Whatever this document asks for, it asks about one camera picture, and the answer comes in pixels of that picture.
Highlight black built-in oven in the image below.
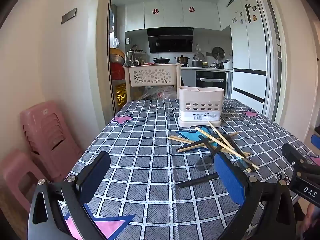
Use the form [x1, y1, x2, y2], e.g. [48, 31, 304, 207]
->
[195, 70, 227, 98]

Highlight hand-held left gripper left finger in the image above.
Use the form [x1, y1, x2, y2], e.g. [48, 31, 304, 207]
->
[27, 151, 111, 240]

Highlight group of fridge magnets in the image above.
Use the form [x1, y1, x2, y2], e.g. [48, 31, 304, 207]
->
[232, 0, 258, 25]

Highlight gold foil bag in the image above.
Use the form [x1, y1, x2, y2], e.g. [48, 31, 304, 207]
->
[114, 83, 128, 107]

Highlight beige plastic utensil holder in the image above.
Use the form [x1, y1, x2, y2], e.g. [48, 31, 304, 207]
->
[177, 86, 224, 128]

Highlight grey wall plate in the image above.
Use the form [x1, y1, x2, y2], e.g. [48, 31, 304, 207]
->
[61, 8, 78, 25]

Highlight beige plastic chair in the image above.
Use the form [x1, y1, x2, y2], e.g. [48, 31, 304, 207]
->
[124, 64, 184, 103]

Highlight black spoon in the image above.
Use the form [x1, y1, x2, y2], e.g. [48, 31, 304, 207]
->
[235, 155, 256, 172]
[195, 157, 213, 172]

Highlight red container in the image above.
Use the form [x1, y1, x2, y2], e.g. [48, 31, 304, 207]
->
[110, 64, 125, 80]

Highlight kitchen rack with bottles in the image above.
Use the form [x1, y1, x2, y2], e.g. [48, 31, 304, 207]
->
[126, 45, 147, 67]

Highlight round black fan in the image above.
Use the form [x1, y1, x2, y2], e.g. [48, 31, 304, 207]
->
[212, 46, 225, 61]

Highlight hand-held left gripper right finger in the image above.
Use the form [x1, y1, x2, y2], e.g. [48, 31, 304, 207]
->
[213, 152, 297, 240]

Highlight white upper kitchen cabinets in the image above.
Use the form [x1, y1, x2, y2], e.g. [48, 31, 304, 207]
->
[125, 0, 222, 32]

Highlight low pink plastic stool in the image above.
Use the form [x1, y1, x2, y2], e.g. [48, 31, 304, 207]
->
[0, 149, 48, 213]

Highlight stack of pink stools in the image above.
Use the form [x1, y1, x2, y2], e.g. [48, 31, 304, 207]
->
[20, 101, 83, 180]

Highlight black range hood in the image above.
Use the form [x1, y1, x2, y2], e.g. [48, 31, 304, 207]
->
[146, 27, 195, 54]

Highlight gold cooking pot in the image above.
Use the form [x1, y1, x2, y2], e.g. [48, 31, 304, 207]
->
[174, 55, 190, 65]

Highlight patterned wooden chopstick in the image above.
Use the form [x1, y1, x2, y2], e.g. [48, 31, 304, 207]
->
[195, 126, 260, 170]

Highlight grey checked star tablecloth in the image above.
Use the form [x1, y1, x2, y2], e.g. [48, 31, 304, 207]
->
[60, 98, 320, 240]

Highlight black chopstick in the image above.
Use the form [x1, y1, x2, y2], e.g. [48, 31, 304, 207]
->
[178, 174, 218, 188]
[199, 135, 219, 154]

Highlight gold metal basin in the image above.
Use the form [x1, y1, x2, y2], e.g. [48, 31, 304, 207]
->
[109, 48, 126, 65]

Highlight clear plastic bag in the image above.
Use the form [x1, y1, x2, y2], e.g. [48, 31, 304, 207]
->
[137, 85, 178, 101]

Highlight plain wooden chopstick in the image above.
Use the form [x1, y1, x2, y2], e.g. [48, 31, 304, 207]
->
[169, 135, 200, 143]
[167, 137, 198, 145]
[208, 121, 237, 154]
[176, 131, 240, 153]

